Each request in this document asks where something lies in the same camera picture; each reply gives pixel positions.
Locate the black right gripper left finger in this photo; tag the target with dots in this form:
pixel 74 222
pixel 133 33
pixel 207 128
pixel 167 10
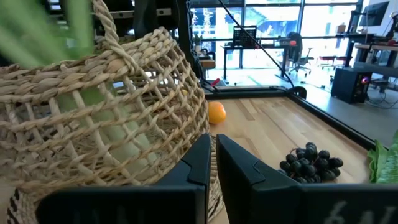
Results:
pixel 174 199

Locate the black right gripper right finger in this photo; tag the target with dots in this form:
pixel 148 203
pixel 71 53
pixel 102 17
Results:
pixel 248 193

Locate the black grape bunch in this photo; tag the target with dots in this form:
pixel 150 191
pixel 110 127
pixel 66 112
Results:
pixel 311 165

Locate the small round orange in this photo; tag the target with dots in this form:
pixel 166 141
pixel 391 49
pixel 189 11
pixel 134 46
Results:
pixel 216 112

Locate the woven straw basket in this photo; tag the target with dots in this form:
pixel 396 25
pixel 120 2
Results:
pixel 37 81

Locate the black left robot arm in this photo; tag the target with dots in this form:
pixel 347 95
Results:
pixel 149 15

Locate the brown stool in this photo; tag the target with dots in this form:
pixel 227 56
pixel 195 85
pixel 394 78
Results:
pixel 207 63

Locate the long green ridged vegetable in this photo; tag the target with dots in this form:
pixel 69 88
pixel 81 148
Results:
pixel 385 161

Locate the black computer tower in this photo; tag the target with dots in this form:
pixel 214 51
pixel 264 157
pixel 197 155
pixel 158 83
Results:
pixel 348 85

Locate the black office desk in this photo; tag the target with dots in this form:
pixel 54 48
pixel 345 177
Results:
pixel 264 46

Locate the black office chair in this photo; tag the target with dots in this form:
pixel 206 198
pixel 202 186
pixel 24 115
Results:
pixel 295 46

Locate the red bench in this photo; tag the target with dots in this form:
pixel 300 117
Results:
pixel 328 58

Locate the black perforated crate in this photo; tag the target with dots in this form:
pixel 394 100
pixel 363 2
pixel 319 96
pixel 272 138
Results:
pixel 244 35

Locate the small potted plant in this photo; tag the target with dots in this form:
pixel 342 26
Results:
pixel 197 40

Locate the wooden top desk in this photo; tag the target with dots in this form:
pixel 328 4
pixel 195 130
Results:
pixel 379 47

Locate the black computer monitor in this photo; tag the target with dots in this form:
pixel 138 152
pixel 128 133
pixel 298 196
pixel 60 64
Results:
pixel 373 14

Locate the green bok choy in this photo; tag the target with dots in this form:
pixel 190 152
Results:
pixel 18 37

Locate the black metal table frame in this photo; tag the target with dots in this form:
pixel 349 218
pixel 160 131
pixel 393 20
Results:
pixel 248 93

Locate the large window wall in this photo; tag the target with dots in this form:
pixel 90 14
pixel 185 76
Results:
pixel 273 18

